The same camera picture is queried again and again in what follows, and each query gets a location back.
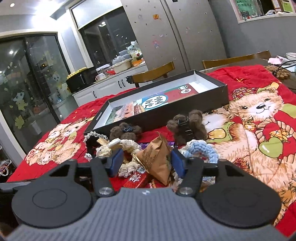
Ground cream crochet scrunchie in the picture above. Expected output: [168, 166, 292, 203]
[96, 138, 142, 178]

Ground red lighter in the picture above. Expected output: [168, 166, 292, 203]
[123, 171, 151, 188]

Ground blue crochet scrunchie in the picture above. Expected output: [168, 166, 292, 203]
[179, 140, 219, 164]

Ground brown paper pyramid packet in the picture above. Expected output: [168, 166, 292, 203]
[137, 133, 171, 186]

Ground black white lace scrunchie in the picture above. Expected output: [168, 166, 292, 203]
[83, 131, 109, 161]

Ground brown fuzzy hair clip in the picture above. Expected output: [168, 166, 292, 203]
[109, 123, 142, 142]
[166, 109, 208, 147]

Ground purple foil snack bar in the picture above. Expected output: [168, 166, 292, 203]
[139, 141, 175, 150]

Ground black shallow cardboard box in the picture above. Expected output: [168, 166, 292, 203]
[85, 70, 229, 136]

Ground white kitchen cabinet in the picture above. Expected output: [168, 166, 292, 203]
[73, 64, 148, 106]

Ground white mug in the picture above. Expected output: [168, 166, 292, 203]
[95, 73, 106, 81]

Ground black microwave oven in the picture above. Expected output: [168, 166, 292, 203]
[66, 67, 97, 94]

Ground glass sliding door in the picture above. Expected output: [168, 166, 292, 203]
[1, 34, 70, 153]

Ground wooden chair left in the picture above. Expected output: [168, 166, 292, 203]
[126, 61, 175, 88]

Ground wooden chair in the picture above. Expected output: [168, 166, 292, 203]
[126, 61, 175, 88]
[202, 50, 271, 69]

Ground cream plastic basin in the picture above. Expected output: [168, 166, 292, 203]
[112, 60, 132, 74]

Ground brown woven coaster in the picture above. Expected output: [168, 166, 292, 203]
[264, 65, 290, 80]

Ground wooden chair right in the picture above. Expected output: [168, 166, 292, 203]
[202, 50, 271, 69]

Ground pink white cloth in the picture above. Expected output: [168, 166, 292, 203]
[268, 56, 289, 65]

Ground silver double door refrigerator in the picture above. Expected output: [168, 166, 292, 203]
[122, 0, 226, 75]

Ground white bowl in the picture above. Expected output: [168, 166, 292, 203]
[285, 52, 296, 61]

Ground black cable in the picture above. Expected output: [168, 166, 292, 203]
[271, 60, 296, 78]

